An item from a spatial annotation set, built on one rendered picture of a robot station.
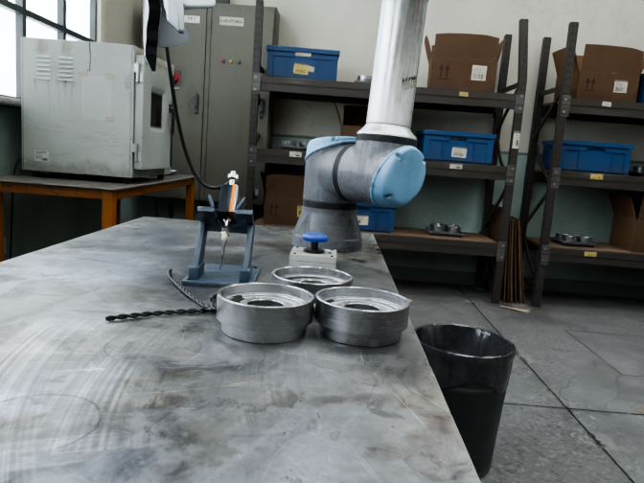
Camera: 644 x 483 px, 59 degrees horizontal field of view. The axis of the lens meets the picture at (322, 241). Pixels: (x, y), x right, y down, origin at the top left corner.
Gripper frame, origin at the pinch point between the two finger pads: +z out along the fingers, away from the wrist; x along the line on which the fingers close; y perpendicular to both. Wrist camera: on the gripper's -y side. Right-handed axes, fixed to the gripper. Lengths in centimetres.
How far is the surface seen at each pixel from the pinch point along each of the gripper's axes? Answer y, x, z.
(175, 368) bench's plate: -4.4, -20.5, 35.0
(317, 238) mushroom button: 23.6, 4.5, 23.4
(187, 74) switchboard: 102, 352, -111
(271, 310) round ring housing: 5.8, -18.5, 31.0
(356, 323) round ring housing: 14.0, -21.2, 32.7
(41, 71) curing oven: -3, 222, -63
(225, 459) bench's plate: -5, -36, 38
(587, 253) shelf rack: 344, 195, 37
